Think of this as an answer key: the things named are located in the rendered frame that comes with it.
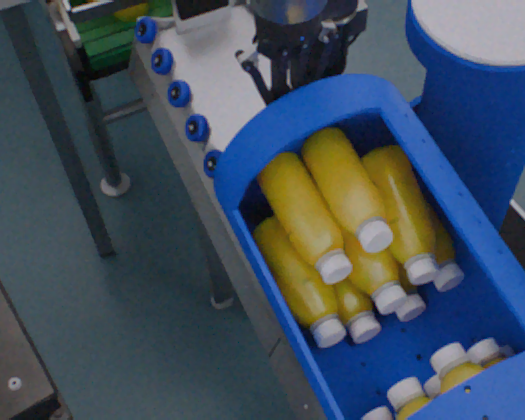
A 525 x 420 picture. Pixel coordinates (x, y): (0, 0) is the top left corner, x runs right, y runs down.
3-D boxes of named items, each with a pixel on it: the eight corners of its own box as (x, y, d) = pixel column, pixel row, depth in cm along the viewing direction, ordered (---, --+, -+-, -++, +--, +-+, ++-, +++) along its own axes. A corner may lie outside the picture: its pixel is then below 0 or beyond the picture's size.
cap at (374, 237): (367, 246, 106) (373, 257, 104) (352, 235, 103) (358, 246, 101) (392, 228, 105) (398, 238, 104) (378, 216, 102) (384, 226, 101)
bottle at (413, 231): (413, 150, 115) (455, 259, 108) (373, 174, 118) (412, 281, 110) (389, 137, 110) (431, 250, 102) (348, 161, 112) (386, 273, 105)
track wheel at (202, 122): (196, 145, 131) (207, 146, 132) (202, 116, 130) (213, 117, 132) (179, 138, 134) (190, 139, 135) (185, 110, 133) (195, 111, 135)
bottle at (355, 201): (315, 169, 117) (364, 258, 107) (290, 147, 112) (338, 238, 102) (354, 140, 116) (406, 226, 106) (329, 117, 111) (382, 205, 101)
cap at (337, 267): (349, 250, 105) (356, 262, 105) (341, 268, 108) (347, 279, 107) (323, 258, 103) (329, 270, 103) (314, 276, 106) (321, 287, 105)
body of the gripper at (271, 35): (307, -35, 97) (306, 22, 105) (238, -13, 94) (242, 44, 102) (337, 9, 93) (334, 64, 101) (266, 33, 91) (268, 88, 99)
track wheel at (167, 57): (165, 69, 138) (176, 71, 139) (163, 43, 138) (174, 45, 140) (149, 77, 141) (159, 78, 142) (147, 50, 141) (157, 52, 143)
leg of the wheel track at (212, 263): (216, 313, 219) (190, 181, 167) (207, 294, 222) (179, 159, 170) (237, 304, 221) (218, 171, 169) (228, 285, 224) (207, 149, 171)
